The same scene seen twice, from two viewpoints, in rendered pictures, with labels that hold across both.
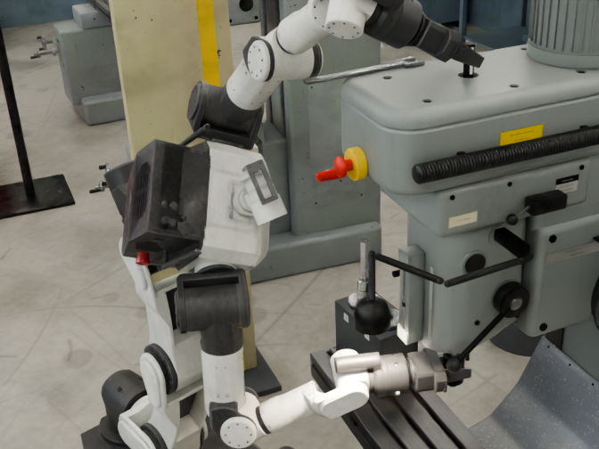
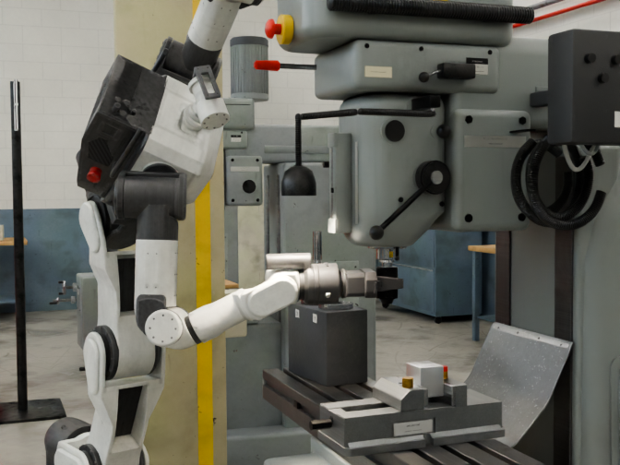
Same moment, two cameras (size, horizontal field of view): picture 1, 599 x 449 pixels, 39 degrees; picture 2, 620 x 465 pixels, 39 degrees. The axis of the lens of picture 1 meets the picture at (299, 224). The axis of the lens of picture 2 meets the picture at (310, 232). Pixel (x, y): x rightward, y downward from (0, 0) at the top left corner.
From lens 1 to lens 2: 104 cm
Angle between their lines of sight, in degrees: 25
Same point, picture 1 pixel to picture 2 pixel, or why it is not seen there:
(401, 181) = (318, 17)
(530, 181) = (441, 52)
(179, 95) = not seen: hidden behind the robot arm
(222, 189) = (173, 106)
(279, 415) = (207, 315)
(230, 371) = (160, 259)
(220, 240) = (166, 140)
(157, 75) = not seen: hidden behind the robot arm
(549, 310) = (473, 200)
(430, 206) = (349, 60)
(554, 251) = (472, 135)
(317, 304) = not seen: outside the picture
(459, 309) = (382, 180)
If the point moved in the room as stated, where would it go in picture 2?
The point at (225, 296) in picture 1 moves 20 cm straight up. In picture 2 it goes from (162, 180) to (161, 86)
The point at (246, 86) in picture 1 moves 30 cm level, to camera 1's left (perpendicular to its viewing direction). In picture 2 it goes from (203, 17) to (75, 18)
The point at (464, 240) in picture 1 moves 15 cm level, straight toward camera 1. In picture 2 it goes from (383, 105) to (371, 98)
